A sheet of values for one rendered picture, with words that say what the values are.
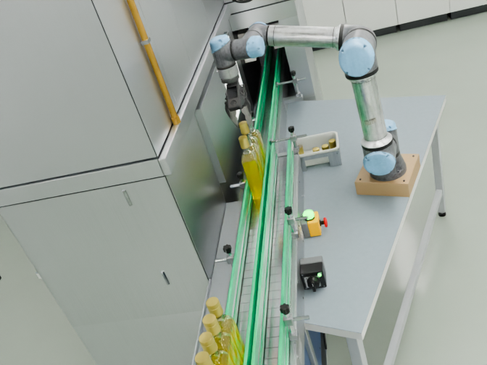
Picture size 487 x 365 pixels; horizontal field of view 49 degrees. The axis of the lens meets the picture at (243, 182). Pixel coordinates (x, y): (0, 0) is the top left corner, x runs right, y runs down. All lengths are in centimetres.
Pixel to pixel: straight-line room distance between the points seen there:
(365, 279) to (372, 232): 25
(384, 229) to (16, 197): 131
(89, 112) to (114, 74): 15
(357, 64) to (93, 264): 113
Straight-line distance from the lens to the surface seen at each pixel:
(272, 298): 175
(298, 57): 315
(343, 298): 188
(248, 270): 188
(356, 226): 215
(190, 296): 195
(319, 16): 595
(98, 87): 155
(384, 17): 602
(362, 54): 185
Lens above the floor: 209
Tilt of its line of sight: 31 degrees down
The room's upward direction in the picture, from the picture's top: 18 degrees counter-clockwise
